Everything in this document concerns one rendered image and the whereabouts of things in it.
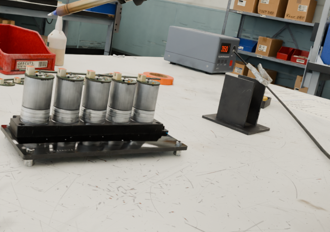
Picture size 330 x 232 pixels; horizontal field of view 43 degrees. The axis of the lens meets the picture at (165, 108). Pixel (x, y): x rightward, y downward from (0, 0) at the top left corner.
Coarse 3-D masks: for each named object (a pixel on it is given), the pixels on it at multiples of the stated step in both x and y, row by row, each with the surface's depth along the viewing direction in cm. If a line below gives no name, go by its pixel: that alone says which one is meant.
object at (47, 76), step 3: (42, 72) 37; (27, 75) 35; (30, 75) 35; (33, 75) 35; (36, 75) 35; (45, 75) 36; (48, 75) 36; (51, 75) 36; (36, 78) 34; (39, 78) 34; (42, 78) 35; (45, 78) 35; (48, 78) 35; (51, 78) 35; (54, 78) 36
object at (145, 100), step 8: (136, 88) 42; (144, 88) 41; (152, 88) 41; (136, 96) 42; (144, 96) 41; (152, 96) 42; (136, 104) 42; (144, 104) 41; (152, 104) 42; (136, 112) 42; (144, 112) 42; (152, 112) 42; (136, 120) 42; (144, 120) 42; (152, 120) 43
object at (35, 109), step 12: (24, 84) 35; (36, 84) 35; (48, 84) 35; (24, 96) 35; (36, 96) 35; (48, 96) 35; (24, 108) 35; (36, 108) 35; (48, 108) 36; (24, 120) 35; (36, 120) 35; (48, 120) 36
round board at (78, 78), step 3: (57, 75) 37; (66, 75) 37; (75, 75) 38; (78, 75) 38; (60, 78) 36; (63, 78) 36; (66, 78) 36; (69, 78) 36; (72, 78) 37; (78, 78) 37; (81, 78) 37
